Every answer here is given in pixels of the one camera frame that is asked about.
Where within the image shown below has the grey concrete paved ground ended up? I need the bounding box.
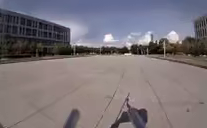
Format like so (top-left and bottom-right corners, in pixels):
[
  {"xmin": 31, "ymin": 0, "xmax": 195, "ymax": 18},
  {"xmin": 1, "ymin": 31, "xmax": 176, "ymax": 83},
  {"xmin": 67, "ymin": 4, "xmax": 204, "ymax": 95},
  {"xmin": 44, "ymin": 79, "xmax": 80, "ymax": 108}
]
[{"xmin": 0, "ymin": 54, "xmax": 207, "ymax": 128}]

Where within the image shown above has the robot's own part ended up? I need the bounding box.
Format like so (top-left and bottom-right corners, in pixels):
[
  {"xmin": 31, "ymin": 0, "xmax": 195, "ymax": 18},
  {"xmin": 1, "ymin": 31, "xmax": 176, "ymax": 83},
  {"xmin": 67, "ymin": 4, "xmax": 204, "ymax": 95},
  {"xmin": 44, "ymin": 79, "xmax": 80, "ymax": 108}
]
[
  {"xmin": 63, "ymin": 108, "xmax": 81, "ymax": 128},
  {"xmin": 128, "ymin": 108, "xmax": 147, "ymax": 128}
]

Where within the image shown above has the row of trees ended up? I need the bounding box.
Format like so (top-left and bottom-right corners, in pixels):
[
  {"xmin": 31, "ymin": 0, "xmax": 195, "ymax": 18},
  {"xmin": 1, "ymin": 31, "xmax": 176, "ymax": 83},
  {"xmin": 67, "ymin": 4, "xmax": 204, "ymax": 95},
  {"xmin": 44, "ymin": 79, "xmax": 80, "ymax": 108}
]
[
  {"xmin": 0, "ymin": 39, "xmax": 130, "ymax": 60},
  {"xmin": 130, "ymin": 36, "xmax": 207, "ymax": 58}
]

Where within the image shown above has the verge strip with kerb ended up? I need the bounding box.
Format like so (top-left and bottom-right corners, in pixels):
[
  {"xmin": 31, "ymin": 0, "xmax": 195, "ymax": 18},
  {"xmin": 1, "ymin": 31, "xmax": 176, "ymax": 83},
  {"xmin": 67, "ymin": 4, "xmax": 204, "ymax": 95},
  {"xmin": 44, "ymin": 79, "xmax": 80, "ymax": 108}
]
[{"xmin": 0, "ymin": 54, "xmax": 92, "ymax": 66}]

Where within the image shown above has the grass verge with kerb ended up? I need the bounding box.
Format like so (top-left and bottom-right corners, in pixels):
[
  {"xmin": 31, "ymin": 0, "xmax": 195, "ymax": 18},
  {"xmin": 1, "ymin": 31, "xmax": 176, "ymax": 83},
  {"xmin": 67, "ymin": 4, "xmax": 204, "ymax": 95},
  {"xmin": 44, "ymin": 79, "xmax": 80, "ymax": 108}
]
[{"xmin": 147, "ymin": 54, "xmax": 207, "ymax": 72}]

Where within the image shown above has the dark glass office building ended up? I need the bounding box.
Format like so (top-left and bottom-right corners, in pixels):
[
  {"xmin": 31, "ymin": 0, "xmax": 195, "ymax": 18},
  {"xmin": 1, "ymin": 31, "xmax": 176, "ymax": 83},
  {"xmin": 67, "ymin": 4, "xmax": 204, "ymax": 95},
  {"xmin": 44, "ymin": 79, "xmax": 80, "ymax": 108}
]
[{"xmin": 0, "ymin": 7, "xmax": 71, "ymax": 54}]

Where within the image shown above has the pale multi-storey building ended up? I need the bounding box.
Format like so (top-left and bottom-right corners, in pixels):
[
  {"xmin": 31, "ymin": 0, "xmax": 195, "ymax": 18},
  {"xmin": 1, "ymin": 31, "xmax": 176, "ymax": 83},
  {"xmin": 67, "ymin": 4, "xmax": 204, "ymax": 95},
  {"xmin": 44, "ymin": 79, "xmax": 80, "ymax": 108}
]
[{"xmin": 193, "ymin": 12, "xmax": 207, "ymax": 42}]

